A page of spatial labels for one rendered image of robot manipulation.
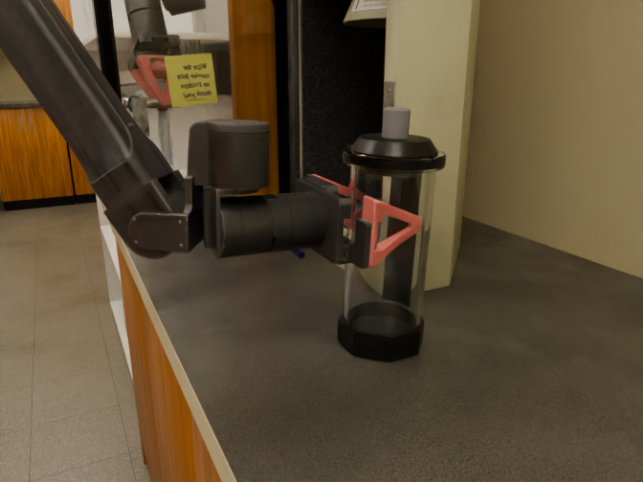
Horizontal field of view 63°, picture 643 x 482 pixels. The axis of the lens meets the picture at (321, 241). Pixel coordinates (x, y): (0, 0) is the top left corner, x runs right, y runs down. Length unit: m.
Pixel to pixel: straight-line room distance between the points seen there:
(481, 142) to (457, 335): 0.62
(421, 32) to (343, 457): 0.50
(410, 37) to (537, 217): 0.53
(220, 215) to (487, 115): 0.81
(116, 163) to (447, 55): 0.44
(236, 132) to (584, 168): 0.71
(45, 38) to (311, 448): 0.42
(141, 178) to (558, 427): 0.44
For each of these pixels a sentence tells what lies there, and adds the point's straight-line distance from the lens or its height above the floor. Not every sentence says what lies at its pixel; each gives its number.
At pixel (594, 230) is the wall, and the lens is 1.04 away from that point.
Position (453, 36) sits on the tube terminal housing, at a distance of 0.75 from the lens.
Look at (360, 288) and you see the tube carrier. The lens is 0.58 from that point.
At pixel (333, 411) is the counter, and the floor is 0.94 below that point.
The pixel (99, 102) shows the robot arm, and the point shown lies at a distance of 0.52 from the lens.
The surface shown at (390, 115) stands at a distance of 0.56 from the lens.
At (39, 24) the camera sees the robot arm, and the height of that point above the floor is 1.29.
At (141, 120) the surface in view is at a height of 1.18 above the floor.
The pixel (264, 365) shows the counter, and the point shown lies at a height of 0.94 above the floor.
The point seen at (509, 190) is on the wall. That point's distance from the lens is 1.16.
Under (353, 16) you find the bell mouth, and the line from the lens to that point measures 0.82.
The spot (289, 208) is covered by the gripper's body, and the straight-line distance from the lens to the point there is 0.50.
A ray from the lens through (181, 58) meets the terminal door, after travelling 0.88.
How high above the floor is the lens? 1.25
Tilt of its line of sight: 18 degrees down
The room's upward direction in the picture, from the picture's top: straight up
